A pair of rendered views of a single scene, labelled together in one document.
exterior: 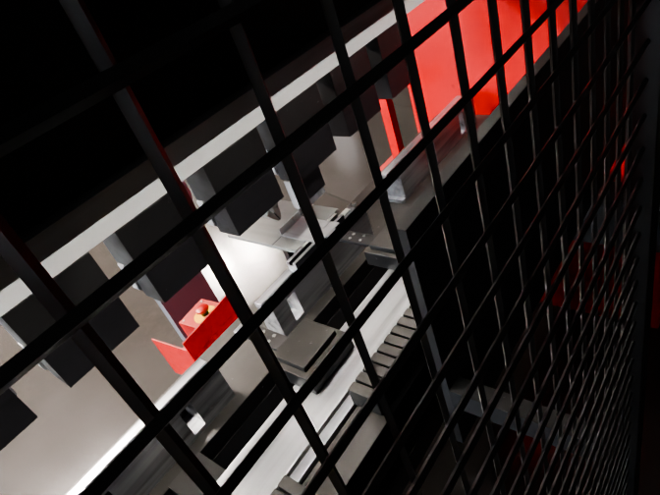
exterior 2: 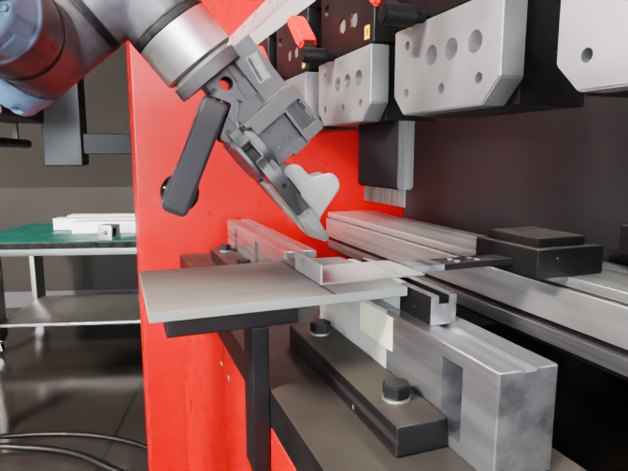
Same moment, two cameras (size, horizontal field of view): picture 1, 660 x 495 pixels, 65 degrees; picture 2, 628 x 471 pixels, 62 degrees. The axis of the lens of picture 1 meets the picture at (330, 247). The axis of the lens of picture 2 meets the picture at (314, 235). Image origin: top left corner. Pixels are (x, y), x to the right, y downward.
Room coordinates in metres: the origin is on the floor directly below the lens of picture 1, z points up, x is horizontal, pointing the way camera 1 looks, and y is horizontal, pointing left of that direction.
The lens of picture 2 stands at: (0.96, 0.62, 1.14)
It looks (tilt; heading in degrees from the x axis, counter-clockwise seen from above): 9 degrees down; 290
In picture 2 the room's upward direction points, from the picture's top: straight up
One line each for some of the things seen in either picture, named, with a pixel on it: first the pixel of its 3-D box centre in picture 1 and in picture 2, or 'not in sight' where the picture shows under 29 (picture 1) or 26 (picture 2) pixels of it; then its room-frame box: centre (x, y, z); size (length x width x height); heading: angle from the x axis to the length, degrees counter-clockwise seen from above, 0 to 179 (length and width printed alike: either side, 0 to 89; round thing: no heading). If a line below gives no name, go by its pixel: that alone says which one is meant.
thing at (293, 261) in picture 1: (317, 242); (393, 286); (1.08, 0.02, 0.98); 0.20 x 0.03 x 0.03; 131
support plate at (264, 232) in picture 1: (281, 223); (264, 282); (1.21, 0.10, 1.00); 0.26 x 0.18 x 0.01; 41
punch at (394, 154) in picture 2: (306, 187); (383, 164); (1.10, 0.00, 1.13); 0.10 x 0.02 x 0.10; 131
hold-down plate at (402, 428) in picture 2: not in sight; (351, 372); (1.12, 0.07, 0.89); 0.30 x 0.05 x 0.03; 131
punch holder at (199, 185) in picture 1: (233, 180); (483, 12); (0.99, 0.13, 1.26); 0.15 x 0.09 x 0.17; 131
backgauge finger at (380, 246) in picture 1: (371, 238); (492, 252); (0.97, -0.10, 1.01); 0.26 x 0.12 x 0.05; 41
